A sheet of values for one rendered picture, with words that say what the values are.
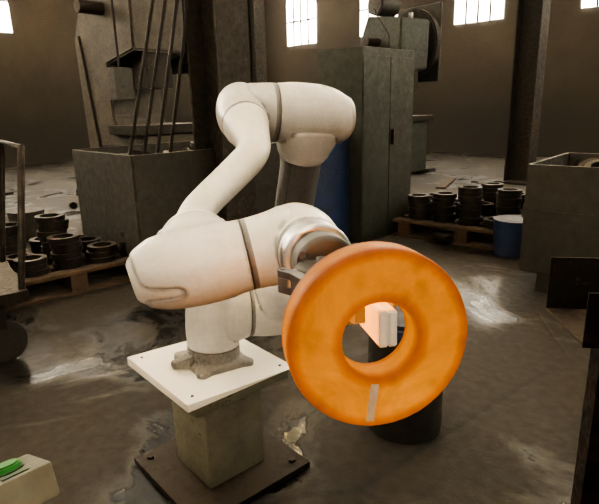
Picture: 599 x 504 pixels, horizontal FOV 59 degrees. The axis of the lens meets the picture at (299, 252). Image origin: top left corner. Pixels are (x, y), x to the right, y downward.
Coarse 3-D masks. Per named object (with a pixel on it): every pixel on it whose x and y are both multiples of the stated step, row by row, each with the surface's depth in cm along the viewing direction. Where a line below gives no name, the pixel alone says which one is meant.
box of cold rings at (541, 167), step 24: (528, 168) 303; (552, 168) 294; (576, 168) 287; (528, 192) 305; (552, 192) 297; (576, 192) 289; (528, 216) 308; (552, 216) 299; (576, 216) 291; (528, 240) 311; (552, 240) 303; (576, 240) 294; (528, 264) 314
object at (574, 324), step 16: (560, 272) 132; (576, 272) 132; (592, 272) 131; (560, 288) 133; (576, 288) 133; (592, 288) 132; (560, 304) 134; (576, 304) 134; (592, 304) 107; (560, 320) 125; (576, 320) 125; (592, 320) 108; (576, 336) 114; (592, 336) 109; (592, 352) 123; (592, 368) 122; (592, 384) 122; (592, 400) 122; (592, 416) 122; (592, 432) 123; (592, 448) 124; (576, 464) 131; (592, 464) 125; (576, 480) 131; (592, 480) 126; (576, 496) 131; (592, 496) 127
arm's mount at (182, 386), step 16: (144, 352) 164; (160, 352) 165; (256, 352) 167; (144, 368) 154; (160, 368) 154; (240, 368) 156; (256, 368) 156; (272, 368) 156; (288, 368) 157; (160, 384) 146; (176, 384) 145; (192, 384) 146; (208, 384) 146; (224, 384) 146; (240, 384) 146; (176, 400) 139; (192, 400) 137; (208, 400) 139
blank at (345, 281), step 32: (352, 256) 42; (384, 256) 42; (416, 256) 43; (320, 288) 42; (352, 288) 43; (384, 288) 43; (416, 288) 44; (448, 288) 44; (288, 320) 43; (320, 320) 43; (416, 320) 44; (448, 320) 45; (288, 352) 43; (320, 352) 43; (416, 352) 45; (448, 352) 45; (320, 384) 44; (352, 384) 44; (384, 384) 45; (416, 384) 46; (352, 416) 45; (384, 416) 46
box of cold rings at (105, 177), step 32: (96, 160) 362; (128, 160) 329; (160, 160) 340; (192, 160) 356; (96, 192) 373; (128, 192) 338; (160, 192) 344; (256, 192) 399; (96, 224) 384; (128, 224) 347; (160, 224) 348; (128, 256) 356
